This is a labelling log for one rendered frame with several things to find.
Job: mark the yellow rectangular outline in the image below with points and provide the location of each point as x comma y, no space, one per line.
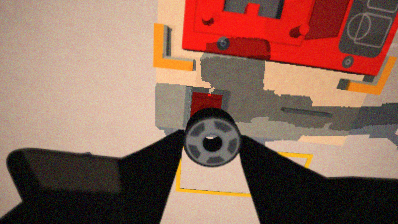
178,189

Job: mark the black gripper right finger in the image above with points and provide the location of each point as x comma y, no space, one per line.
284,192

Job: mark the black and grey wheel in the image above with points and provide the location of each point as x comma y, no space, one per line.
217,152

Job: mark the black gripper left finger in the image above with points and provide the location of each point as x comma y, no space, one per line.
134,188

